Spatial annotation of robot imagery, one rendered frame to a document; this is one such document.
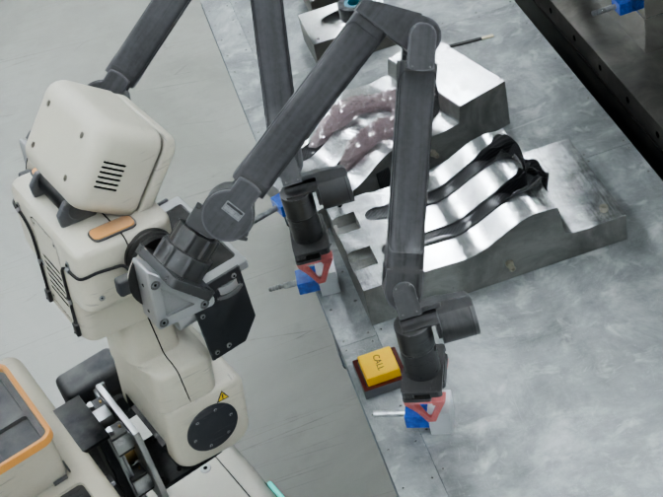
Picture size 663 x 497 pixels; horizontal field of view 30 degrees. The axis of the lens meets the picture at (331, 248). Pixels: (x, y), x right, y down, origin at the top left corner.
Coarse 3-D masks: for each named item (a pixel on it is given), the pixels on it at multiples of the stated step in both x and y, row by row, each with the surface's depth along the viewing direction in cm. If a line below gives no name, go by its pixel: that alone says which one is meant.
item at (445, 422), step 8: (448, 392) 202; (448, 400) 201; (408, 408) 203; (424, 408) 202; (432, 408) 200; (448, 408) 200; (376, 416) 205; (384, 416) 205; (392, 416) 204; (400, 416) 204; (408, 416) 202; (416, 416) 201; (440, 416) 200; (448, 416) 200; (408, 424) 203; (416, 424) 203; (424, 424) 202; (432, 424) 201; (440, 424) 201; (448, 424) 201; (432, 432) 203; (440, 432) 203; (448, 432) 202
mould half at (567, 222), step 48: (480, 144) 236; (384, 192) 238; (480, 192) 228; (528, 192) 223; (576, 192) 231; (336, 240) 238; (384, 240) 228; (480, 240) 222; (528, 240) 222; (576, 240) 225; (432, 288) 223; (480, 288) 226
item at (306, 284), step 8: (320, 264) 231; (296, 272) 233; (304, 272) 233; (320, 272) 230; (296, 280) 232; (304, 280) 231; (312, 280) 231; (328, 280) 230; (336, 280) 231; (272, 288) 233; (280, 288) 233; (304, 288) 231; (312, 288) 232; (320, 288) 231; (328, 288) 232; (336, 288) 232
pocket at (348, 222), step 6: (342, 216) 235; (348, 216) 236; (354, 216) 236; (336, 222) 236; (342, 222) 236; (348, 222) 237; (354, 222) 237; (336, 228) 235; (342, 228) 237; (348, 228) 236; (354, 228) 236; (336, 234) 234
